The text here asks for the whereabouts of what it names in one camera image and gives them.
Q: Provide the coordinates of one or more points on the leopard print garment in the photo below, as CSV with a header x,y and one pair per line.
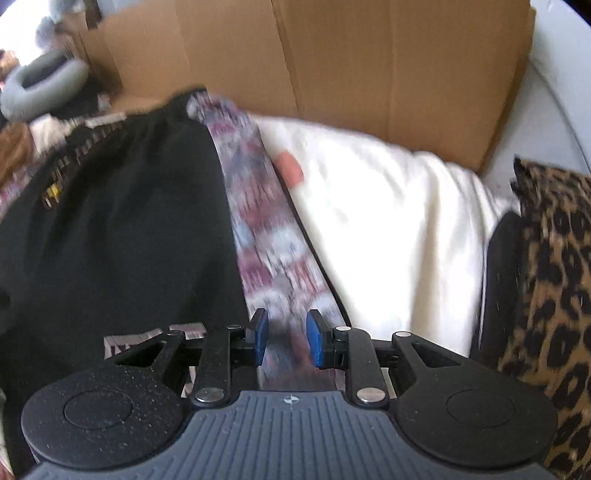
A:
x,y
558,277

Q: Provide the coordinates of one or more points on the cream bear printed blanket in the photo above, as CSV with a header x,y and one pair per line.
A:
x,y
397,230

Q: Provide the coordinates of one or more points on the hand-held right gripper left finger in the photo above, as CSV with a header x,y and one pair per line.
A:
x,y
261,339

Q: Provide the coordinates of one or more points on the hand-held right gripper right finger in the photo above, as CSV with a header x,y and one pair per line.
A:
x,y
315,341

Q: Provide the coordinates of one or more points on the long folded cardboard sheet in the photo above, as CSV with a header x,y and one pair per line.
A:
x,y
346,60

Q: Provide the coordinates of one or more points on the purple floral patterned garment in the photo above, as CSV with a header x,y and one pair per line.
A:
x,y
272,240

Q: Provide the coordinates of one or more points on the grey neck pillow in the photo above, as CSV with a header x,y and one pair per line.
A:
x,y
41,87

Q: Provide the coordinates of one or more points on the brown garment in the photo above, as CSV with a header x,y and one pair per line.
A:
x,y
14,152

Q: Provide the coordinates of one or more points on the dark cloth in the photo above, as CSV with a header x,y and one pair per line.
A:
x,y
85,99

